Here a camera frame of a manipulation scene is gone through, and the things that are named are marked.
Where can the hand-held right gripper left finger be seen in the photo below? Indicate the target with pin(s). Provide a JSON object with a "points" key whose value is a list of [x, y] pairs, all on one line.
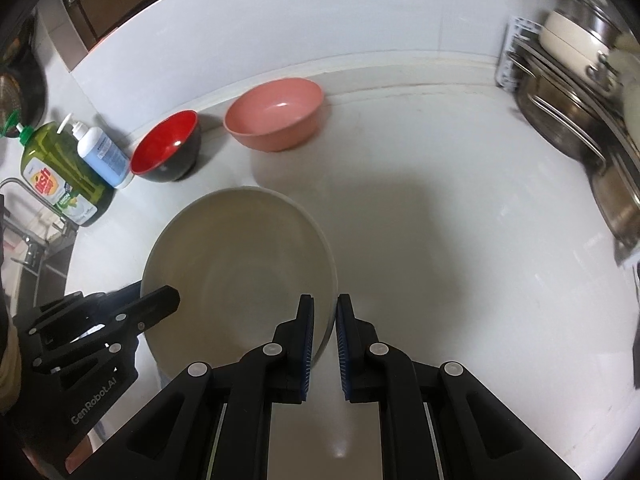
{"points": [[307, 350]]}

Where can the metal faucet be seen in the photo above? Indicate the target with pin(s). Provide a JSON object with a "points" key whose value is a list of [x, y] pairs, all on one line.
{"points": [[25, 184]]}

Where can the steel pot with lid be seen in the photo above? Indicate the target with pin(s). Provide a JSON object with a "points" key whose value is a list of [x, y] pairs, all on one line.
{"points": [[590, 15]]}

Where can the large steel basin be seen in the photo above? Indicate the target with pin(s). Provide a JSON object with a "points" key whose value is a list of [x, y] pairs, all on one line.
{"points": [[555, 115]]}

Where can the green dish soap bottle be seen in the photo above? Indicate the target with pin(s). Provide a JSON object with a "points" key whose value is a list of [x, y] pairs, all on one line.
{"points": [[55, 160]]}

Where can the person's left forearm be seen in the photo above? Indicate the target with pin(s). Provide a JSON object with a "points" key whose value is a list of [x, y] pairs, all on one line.
{"points": [[10, 380]]}

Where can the steel bowl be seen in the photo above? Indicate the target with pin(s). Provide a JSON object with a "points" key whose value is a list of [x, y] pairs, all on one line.
{"points": [[620, 200]]}

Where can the white pump bottle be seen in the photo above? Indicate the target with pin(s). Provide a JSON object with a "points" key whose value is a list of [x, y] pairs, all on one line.
{"points": [[102, 157]]}

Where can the white bowl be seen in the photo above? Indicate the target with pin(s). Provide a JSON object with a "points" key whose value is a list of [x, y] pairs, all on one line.
{"points": [[225, 260]]}

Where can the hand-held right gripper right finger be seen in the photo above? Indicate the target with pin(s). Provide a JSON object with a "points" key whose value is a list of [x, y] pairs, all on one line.
{"points": [[344, 350]]}

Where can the stack of white dishes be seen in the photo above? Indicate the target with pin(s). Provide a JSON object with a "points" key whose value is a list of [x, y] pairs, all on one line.
{"points": [[631, 85]]}

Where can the white perforated rack panel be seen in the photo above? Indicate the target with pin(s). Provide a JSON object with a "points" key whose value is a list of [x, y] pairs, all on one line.
{"points": [[517, 50]]}

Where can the pink bowl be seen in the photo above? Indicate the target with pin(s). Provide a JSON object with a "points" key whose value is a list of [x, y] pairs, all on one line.
{"points": [[270, 110]]}

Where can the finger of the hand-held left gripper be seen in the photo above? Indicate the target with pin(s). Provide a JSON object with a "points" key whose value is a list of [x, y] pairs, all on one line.
{"points": [[155, 305], [117, 297]]}

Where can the cream white pot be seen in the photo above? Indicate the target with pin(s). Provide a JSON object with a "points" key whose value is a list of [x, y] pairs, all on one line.
{"points": [[570, 47]]}

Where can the kitchen sink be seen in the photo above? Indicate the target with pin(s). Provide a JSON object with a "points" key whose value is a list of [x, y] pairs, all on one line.
{"points": [[50, 280]]}

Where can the black frying pan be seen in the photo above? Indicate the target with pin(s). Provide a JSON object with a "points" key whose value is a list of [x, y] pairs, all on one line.
{"points": [[32, 80]]}

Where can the red and black bowl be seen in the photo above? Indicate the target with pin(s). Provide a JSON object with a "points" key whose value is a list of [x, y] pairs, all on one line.
{"points": [[160, 145]]}

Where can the metal dish rack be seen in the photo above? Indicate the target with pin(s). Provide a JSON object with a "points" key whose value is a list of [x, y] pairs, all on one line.
{"points": [[565, 77]]}

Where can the person's left hand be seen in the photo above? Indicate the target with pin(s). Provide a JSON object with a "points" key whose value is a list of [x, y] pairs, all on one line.
{"points": [[75, 460]]}

